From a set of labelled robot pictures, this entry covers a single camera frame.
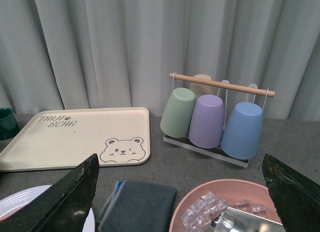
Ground purple plastic cup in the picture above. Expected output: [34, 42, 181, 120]
[188, 94, 224, 148]

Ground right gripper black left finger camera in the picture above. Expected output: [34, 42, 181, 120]
[0, 153, 100, 231]

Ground white round plate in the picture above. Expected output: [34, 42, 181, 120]
[0, 185, 96, 232]

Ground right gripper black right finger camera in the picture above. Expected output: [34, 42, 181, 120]
[261, 154, 320, 231]

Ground clear fake ice cubes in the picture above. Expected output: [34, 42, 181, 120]
[181, 191, 267, 231]

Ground white cup rack wooden handle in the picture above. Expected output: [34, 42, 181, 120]
[162, 72, 276, 168]

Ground cream bear serving tray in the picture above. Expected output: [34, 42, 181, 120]
[0, 107, 150, 172]

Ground grey-white curtain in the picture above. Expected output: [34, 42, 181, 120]
[0, 0, 320, 121]

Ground pink plastic bowl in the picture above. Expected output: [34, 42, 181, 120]
[169, 179, 281, 231]

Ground dark green enamel mug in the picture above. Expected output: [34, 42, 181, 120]
[0, 108, 20, 141]

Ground grey folded cloth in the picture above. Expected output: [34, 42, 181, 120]
[96, 180, 177, 231]

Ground metal ice scoop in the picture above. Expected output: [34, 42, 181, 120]
[206, 207, 285, 232]

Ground blue plastic cup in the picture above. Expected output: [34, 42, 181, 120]
[221, 102, 263, 160]

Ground beige plastic cup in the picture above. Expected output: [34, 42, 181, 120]
[189, 74, 214, 102]

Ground green plastic cup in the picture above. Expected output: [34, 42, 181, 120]
[160, 88, 196, 138]

